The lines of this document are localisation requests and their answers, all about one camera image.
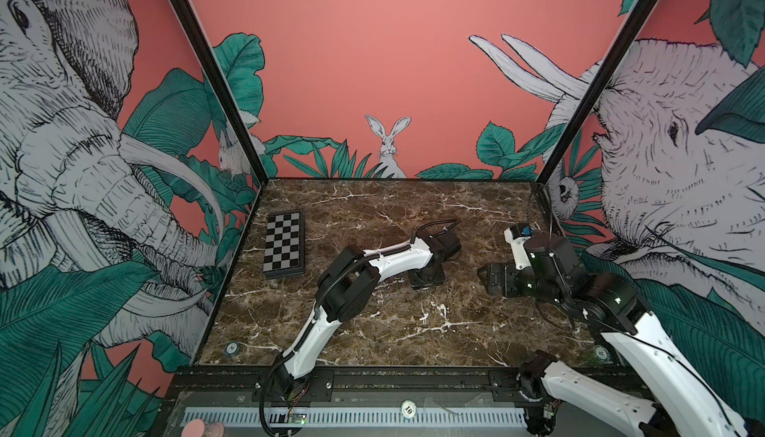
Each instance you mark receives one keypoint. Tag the black white chessboard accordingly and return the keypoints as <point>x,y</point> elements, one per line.
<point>284,251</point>

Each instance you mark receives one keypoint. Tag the blue white poker chip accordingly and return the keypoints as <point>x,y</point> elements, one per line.
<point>232,349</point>

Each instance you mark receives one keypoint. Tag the poker chip on vent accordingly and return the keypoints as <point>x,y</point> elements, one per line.
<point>409,409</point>

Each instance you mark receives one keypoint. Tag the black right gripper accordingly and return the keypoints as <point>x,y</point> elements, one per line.
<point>509,273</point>

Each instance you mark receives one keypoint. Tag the black corner post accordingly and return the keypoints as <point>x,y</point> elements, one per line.
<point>221,89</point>
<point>633,24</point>

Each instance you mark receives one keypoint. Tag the white perforated vent strip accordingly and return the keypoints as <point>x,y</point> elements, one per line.
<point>349,417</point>

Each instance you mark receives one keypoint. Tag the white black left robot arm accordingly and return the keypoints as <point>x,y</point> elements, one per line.
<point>345,289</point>

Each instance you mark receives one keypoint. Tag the black left corner post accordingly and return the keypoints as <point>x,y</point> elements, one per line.
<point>221,89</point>

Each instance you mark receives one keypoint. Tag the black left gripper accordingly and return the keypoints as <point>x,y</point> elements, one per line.
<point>417,282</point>

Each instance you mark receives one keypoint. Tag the black right corner post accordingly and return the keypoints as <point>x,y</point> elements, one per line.
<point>633,24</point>

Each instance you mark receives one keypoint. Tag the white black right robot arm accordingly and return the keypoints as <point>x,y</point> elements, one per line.
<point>545,267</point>

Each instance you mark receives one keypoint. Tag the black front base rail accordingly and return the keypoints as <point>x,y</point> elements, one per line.
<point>358,387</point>

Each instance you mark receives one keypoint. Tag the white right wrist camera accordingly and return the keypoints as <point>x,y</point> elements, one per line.
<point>516,236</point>

